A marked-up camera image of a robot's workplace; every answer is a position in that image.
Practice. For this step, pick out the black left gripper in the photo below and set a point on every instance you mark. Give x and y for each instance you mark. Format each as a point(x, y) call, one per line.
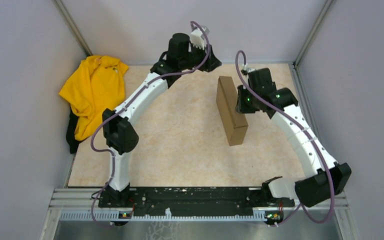
point(211, 62)

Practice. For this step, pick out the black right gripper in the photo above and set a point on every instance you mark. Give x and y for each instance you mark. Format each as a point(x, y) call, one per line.
point(240, 107)

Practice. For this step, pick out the brown cardboard box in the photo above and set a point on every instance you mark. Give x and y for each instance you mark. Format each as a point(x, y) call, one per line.
point(235, 124)

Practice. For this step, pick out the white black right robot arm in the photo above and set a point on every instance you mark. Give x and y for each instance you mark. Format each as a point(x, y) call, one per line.
point(324, 175)

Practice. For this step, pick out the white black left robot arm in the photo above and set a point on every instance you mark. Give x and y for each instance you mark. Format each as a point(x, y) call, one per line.
point(186, 53)

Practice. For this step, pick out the yellow jacket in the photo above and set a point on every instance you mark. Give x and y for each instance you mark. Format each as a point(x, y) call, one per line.
point(97, 84)

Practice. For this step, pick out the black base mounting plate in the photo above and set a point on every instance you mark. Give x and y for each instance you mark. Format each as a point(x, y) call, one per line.
point(191, 201)

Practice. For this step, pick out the black cloth under jacket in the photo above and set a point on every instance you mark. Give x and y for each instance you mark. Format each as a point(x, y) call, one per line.
point(73, 144)

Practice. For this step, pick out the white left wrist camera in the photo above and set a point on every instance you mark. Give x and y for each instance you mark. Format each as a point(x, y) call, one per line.
point(197, 37)

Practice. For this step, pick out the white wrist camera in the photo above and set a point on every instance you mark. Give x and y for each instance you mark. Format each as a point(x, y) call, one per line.
point(245, 70)
point(197, 37)

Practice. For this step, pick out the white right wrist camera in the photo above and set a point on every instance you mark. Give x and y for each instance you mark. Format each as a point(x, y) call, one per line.
point(245, 70)

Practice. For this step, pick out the aluminium corner post left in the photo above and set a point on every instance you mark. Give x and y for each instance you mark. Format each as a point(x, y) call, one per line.
point(75, 31)

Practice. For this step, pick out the aluminium front frame rail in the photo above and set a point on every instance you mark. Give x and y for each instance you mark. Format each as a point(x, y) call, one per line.
point(82, 204)

